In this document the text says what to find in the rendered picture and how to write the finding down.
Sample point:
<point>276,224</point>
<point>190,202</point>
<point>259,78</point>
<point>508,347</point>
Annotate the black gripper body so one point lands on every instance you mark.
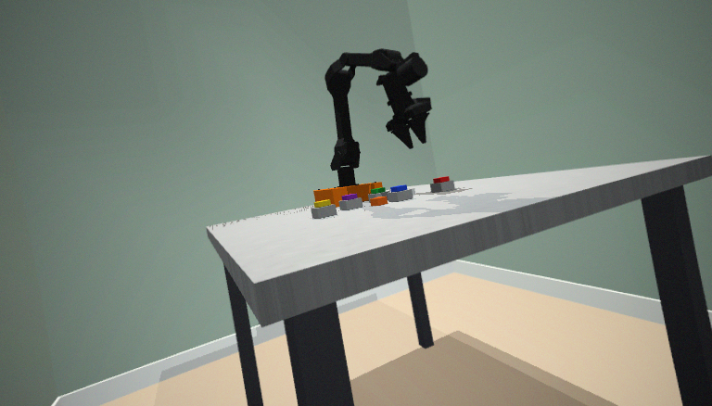
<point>403,110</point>

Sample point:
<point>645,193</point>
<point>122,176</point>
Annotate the yellow button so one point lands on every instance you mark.
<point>323,209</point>

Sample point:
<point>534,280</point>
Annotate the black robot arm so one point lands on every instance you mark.
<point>402,72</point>

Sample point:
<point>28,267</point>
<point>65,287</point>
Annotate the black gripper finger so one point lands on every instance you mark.
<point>418,126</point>
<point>404,135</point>

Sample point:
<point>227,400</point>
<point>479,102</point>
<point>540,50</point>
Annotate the purple square button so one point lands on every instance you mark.
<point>350,202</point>

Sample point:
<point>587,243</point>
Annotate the blue button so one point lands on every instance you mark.
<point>399,193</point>

